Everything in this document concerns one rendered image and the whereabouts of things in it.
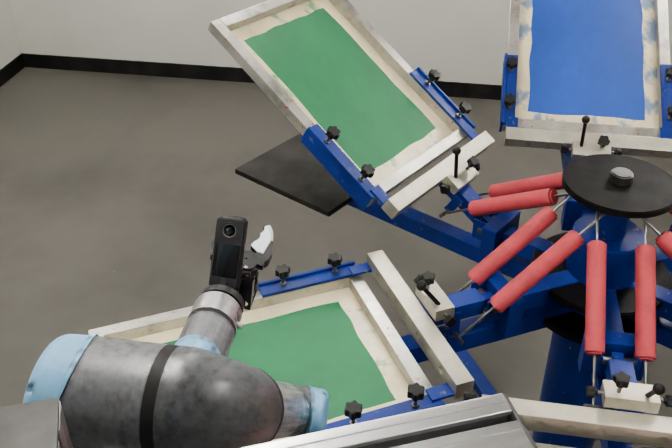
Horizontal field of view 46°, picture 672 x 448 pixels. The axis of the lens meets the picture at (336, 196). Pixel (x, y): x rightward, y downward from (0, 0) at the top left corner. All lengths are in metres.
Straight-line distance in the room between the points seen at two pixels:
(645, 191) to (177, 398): 1.70
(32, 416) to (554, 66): 2.70
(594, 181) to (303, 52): 1.08
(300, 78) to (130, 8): 3.53
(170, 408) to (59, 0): 5.62
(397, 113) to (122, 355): 2.05
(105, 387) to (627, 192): 1.70
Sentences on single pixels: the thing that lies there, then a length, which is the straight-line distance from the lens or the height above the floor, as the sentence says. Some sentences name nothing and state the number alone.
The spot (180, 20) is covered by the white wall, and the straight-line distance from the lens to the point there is 5.97.
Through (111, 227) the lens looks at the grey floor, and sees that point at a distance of 4.48.
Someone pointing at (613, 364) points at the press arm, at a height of 1.04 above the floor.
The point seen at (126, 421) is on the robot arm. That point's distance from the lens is 0.81.
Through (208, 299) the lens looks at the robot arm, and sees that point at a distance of 1.21.
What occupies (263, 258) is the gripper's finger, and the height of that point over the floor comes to 1.68.
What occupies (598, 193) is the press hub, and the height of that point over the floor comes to 1.32.
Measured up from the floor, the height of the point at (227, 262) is 1.71.
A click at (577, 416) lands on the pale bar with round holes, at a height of 1.04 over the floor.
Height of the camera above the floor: 2.46
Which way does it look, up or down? 33 degrees down
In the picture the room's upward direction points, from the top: straight up
